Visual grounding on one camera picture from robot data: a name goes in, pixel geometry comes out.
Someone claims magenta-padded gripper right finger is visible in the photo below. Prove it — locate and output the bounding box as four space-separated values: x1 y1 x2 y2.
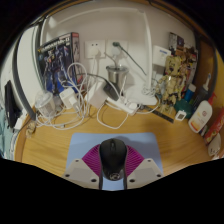
122 144 165 190

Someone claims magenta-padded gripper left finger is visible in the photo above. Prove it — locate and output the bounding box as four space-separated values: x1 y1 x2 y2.
63 143 104 190

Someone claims black computer mouse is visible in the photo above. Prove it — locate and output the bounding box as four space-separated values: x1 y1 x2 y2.
98 138 129 182

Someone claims light blue mouse pad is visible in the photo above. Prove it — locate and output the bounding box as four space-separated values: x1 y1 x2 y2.
65 132 164 192

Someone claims small white clock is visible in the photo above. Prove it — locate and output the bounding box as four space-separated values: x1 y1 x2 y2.
174 109 187 122

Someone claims white power strip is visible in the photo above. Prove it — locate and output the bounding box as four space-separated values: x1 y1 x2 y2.
106 96 139 116

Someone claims white charger block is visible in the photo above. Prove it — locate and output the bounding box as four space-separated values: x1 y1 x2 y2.
84 81 108 109
59 87 79 109

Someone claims white mug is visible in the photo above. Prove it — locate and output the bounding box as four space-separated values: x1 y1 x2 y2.
207 133 223 158

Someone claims white desk lamp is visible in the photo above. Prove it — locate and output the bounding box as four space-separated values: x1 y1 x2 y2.
124 13 158 106

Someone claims teal round container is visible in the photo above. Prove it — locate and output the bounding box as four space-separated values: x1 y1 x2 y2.
174 99 194 119

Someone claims white orange lotion bottle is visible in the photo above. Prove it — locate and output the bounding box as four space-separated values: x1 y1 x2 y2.
188 93 216 134

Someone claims red snack can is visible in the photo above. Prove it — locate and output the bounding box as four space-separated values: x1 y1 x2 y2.
203 106 224 145

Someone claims black charger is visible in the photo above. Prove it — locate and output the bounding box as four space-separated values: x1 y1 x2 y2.
103 81 120 101

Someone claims teal duvet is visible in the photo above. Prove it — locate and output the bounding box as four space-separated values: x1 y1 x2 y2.
0 109 14 158

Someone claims blue bottle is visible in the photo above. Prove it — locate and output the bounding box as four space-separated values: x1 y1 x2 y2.
184 83 198 103

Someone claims tan tree figurine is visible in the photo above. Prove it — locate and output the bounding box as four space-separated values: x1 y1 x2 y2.
156 54 188 114

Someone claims dark navy backpack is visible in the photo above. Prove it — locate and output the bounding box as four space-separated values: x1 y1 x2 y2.
3 79 20 129

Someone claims dark spray bottle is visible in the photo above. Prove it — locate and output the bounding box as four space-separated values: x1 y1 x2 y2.
193 73 213 104

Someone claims stainless steel cup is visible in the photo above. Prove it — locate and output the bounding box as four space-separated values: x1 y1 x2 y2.
105 64 129 86

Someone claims robot model kit box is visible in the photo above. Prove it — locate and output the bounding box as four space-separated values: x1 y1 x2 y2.
35 31 83 94

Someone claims white cable tangle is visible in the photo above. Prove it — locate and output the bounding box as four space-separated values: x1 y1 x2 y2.
36 63 129 131

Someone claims grey metal frame post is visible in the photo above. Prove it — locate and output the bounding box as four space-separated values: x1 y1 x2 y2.
11 29 38 121

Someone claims white wall box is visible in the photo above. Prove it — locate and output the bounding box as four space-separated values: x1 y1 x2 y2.
152 44 172 68

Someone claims white wall socket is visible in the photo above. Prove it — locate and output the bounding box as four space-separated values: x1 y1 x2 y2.
105 39 129 56
84 39 107 59

